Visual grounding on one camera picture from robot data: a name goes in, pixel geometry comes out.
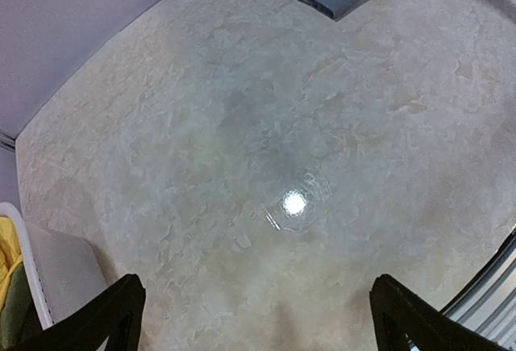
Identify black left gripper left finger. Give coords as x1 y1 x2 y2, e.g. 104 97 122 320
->
12 274 146 351

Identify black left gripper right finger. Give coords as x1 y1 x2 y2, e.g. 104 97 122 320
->
369 274 504 350

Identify yellow shorts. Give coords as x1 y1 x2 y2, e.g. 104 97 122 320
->
0 216 23 308

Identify white laundry basket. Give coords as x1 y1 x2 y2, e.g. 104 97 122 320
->
1 202 108 329

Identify olive green garment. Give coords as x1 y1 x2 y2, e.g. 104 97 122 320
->
1 263 42 350

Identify aluminium front rail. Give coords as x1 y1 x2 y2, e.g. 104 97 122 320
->
441 231 516 350

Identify left aluminium corner post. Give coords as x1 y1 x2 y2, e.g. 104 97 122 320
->
0 129 16 153

